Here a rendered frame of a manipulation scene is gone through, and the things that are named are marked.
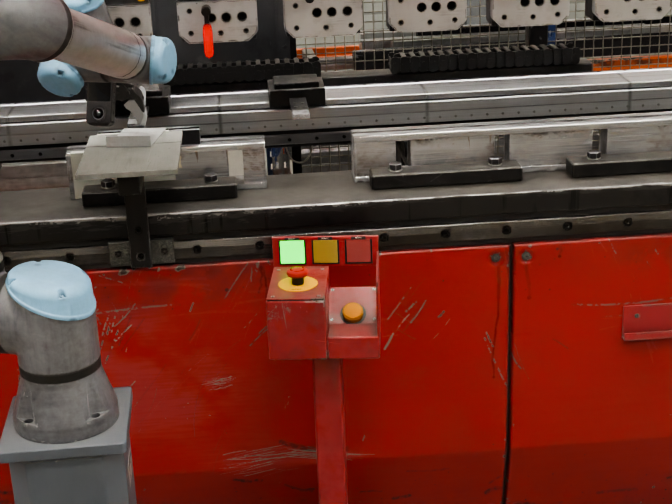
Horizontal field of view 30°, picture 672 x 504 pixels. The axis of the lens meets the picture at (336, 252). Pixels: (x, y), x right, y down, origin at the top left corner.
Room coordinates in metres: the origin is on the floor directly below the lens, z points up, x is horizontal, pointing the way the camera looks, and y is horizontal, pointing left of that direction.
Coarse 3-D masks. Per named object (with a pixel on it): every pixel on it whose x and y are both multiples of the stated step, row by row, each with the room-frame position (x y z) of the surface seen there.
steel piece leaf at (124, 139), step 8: (112, 136) 2.29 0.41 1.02; (120, 136) 2.29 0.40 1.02; (128, 136) 2.28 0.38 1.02; (136, 136) 2.28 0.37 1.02; (144, 136) 2.28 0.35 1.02; (152, 136) 2.35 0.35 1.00; (112, 144) 2.29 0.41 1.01; (120, 144) 2.29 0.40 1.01; (128, 144) 2.28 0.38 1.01; (136, 144) 2.28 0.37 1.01; (144, 144) 2.28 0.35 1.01; (152, 144) 2.29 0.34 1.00
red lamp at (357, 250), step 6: (348, 240) 2.19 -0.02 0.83; (354, 240) 2.19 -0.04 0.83; (360, 240) 2.19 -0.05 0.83; (366, 240) 2.19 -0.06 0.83; (348, 246) 2.19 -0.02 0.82; (354, 246) 2.19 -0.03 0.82; (360, 246) 2.19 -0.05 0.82; (366, 246) 2.19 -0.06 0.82; (348, 252) 2.19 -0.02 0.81; (354, 252) 2.19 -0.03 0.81; (360, 252) 2.19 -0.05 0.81; (366, 252) 2.19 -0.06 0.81; (348, 258) 2.19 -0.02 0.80; (354, 258) 2.19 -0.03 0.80; (360, 258) 2.19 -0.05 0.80; (366, 258) 2.19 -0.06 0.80
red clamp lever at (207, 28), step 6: (204, 6) 2.34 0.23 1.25; (204, 12) 2.33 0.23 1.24; (210, 12) 2.33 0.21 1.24; (204, 18) 2.34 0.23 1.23; (204, 24) 2.35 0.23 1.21; (210, 24) 2.34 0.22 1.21; (204, 30) 2.33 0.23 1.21; (210, 30) 2.33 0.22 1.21; (204, 36) 2.34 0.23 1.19; (210, 36) 2.33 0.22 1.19; (204, 42) 2.34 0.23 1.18; (210, 42) 2.33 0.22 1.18; (204, 48) 2.34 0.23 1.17; (210, 48) 2.33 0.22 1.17; (210, 54) 2.33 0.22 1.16
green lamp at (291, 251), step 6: (282, 246) 2.19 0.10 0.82; (288, 246) 2.19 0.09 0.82; (294, 246) 2.19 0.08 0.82; (300, 246) 2.19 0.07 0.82; (282, 252) 2.19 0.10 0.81; (288, 252) 2.19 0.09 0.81; (294, 252) 2.19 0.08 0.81; (300, 252) 2.19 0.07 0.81; (282, 258) 2.19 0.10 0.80; (288, 258) 2.19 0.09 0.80; (294, 258) 2.19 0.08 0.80; (300, 258) 2.19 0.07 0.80
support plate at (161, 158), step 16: (96, 144) 2.31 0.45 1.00; (160, 144) 2.30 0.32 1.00; (176, 144) 2.29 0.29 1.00; (96, 160) 2.21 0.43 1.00; (112, 160) 2.20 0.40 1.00; (128, 160) 2.20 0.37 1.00; (144, 160) 2.19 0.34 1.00; (160, 160) 2.19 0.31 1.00; (176, 160) 2.18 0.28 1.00; (80, 176) 2.12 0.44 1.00; (96, 176) 2.12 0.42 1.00; (112, 176) 2.12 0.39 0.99; (128, 176) 2.12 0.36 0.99
